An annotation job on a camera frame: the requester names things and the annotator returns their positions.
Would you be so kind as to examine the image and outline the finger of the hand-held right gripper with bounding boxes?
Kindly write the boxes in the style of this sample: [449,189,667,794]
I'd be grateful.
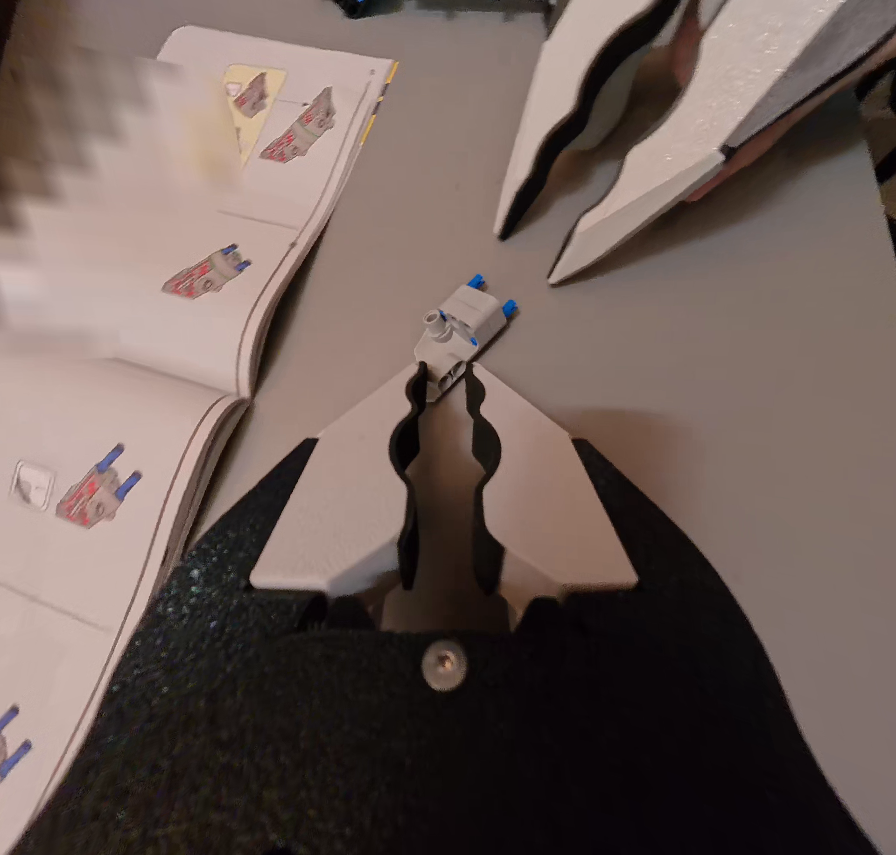
[548,0,867,287]
[493,0,692,241]

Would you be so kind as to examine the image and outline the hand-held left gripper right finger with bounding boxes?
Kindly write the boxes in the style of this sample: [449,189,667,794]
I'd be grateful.
[463,364,641,601]

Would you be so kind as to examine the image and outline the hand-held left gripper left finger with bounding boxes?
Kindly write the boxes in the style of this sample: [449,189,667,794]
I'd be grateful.
[248,361,429,598]

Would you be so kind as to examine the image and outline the grey brick assembly blue pins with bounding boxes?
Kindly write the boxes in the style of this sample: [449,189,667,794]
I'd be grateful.
[413,274,520,405]

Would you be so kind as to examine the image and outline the grey desk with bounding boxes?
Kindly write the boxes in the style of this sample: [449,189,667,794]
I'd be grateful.
[0,0,896,855]

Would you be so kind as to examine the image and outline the person's right hand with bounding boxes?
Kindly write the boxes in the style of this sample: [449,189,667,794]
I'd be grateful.
[685,50,896,205]

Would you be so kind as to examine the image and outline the open building instruction booklet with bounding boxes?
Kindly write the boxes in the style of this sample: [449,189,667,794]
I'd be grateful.
[0,25,400,855]

